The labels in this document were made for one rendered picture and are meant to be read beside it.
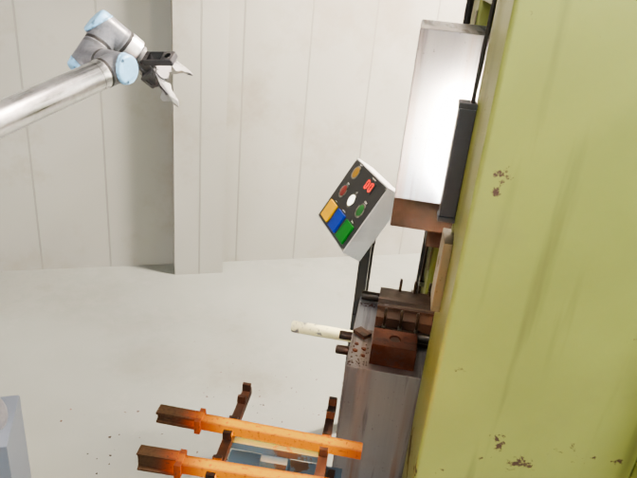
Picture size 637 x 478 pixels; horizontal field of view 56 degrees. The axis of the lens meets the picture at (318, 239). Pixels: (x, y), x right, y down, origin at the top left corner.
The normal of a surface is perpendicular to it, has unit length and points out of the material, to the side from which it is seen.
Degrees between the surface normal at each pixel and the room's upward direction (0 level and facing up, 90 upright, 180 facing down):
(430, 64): 90
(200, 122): 90
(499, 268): 90
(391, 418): 90
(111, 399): 0
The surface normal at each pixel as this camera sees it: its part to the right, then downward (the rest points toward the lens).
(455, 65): -0.17, 0.39
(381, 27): 0.26, 0.42
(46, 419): 0.09, -0.91
